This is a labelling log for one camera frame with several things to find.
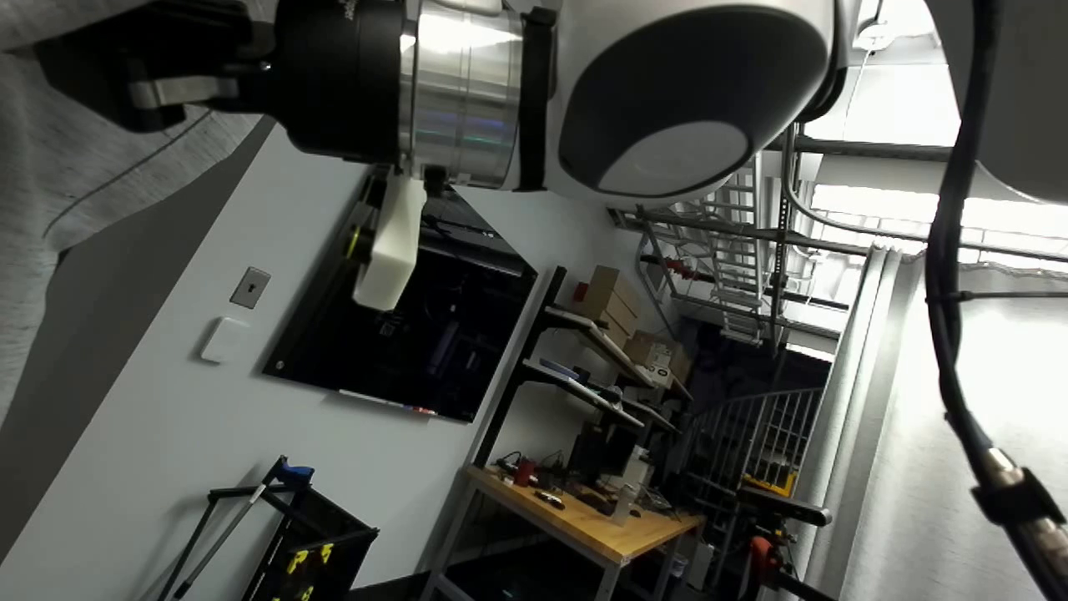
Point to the metal scaffolding rack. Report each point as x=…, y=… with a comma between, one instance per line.
x=722, y=234

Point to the black overhead pipe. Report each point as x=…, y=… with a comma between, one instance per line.
x=879, y=149

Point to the small cardboard box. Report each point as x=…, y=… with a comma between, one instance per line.
x=651, y=357

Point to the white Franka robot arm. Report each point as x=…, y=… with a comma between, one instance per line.
x=690, y=78

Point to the large cardboard box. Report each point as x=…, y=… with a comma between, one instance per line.
x=614, y=303

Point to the black wall screen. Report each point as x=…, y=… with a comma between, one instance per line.
x=444, y=323

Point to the red marker pen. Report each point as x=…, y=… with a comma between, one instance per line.
x=386, y=403

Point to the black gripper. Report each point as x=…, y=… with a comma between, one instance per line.
x=335, y=78

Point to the small white ceiling device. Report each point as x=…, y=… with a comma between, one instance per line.
x=871, y=36

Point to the white wall switch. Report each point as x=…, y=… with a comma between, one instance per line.
x=226, y=339

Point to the black storage shelf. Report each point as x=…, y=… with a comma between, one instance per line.
x=588, y=388

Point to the ceiling light panel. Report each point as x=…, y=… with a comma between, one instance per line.
x=868, y=205

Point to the pale bottle on workbench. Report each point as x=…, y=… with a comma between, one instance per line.
x=636, y=489

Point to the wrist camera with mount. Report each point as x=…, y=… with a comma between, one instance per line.
x=387, y=256

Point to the wooden workbench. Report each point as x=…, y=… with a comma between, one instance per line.
x=621, y=536

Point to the grey wall plate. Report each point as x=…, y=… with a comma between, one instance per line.
x=250, y=290

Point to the black cart with yellow marks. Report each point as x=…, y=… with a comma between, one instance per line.
x=320, y=536

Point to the small red tool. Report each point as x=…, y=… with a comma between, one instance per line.
x=762, y=553

